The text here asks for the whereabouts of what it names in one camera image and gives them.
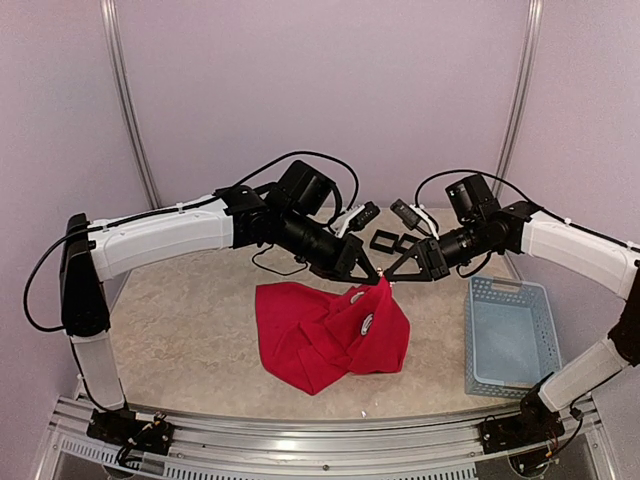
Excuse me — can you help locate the red t-shirt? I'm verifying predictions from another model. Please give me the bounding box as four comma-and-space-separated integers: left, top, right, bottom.
255, 279, 410, 396

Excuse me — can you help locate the aluminium front rail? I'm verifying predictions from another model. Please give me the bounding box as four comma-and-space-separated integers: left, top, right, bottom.
34, 395, 618, 479

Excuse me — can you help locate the black square frame left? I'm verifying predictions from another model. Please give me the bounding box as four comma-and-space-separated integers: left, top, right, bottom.
369, 229, 399, 255

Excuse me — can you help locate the black square frame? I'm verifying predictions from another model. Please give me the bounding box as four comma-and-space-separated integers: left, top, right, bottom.
369, 229, 399, 255
395, 233, 420, 254

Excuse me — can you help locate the left aluminium corner post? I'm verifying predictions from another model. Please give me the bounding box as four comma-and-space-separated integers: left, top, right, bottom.
100, 0, 162, 209

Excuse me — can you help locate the black square frame middle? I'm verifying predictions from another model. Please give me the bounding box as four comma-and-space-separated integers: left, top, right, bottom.
395, 233, 420, 254

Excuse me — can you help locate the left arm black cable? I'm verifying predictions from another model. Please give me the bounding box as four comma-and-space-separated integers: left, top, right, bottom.
22, 149, 361, 331

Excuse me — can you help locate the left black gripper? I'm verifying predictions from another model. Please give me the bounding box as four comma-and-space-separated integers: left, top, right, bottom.
278, 210, 382, 285

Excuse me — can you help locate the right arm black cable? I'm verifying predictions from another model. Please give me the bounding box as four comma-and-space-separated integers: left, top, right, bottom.
413, 169, 640, 279

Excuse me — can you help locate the right aluminium corner post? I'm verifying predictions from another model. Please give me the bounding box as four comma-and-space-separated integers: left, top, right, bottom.
496, 0, 544, 179

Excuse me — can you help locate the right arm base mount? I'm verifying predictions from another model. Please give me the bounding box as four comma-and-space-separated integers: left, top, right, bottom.
478, 414, 565, 454

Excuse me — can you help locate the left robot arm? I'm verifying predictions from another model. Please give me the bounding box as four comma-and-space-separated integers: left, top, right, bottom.
60, 185, 380, 445

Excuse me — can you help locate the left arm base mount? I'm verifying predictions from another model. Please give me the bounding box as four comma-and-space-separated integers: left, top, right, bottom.
86, 408, 175, 465

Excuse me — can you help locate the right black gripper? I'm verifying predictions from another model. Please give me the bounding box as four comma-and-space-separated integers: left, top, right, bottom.
385, 218, 490, 281

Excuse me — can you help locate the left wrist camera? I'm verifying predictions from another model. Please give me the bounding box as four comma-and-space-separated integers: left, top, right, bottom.
268, 160, 336, 216

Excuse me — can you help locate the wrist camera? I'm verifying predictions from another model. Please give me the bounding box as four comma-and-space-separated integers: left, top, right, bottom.
268, 160, 336, 216
445, 174, 501, 225

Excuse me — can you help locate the blue plastic basket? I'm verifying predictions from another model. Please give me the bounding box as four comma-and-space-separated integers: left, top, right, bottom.
465, 275, 563, 400

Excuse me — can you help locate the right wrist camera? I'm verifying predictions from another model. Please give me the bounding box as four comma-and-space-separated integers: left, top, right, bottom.
445, 174, 501, 225

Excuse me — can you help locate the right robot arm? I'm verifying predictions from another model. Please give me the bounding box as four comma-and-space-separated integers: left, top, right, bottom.
384, 201, 639, 444

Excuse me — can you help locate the aluminium corner post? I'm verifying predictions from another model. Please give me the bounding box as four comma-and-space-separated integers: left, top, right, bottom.
100, 0, 162, 209
496, 0, 544, 179

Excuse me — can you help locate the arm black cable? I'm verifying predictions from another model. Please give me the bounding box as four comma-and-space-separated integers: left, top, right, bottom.
22, 149, 361, 331
413, 169, 640, 279

